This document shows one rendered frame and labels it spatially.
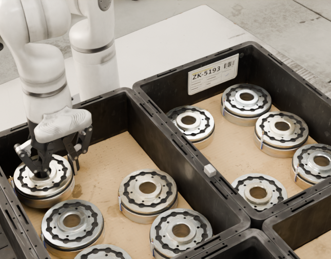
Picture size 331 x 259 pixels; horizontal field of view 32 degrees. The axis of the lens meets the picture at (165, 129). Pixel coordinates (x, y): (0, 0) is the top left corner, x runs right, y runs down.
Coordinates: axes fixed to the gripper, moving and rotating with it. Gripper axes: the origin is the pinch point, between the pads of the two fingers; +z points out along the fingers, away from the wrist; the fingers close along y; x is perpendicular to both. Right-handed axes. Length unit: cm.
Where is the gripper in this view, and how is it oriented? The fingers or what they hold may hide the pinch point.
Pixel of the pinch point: (60, 170)
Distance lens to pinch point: 105.6
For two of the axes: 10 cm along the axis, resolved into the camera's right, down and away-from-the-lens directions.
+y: -8.6, 3.5, -3.8
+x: 5.2, 5.7, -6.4
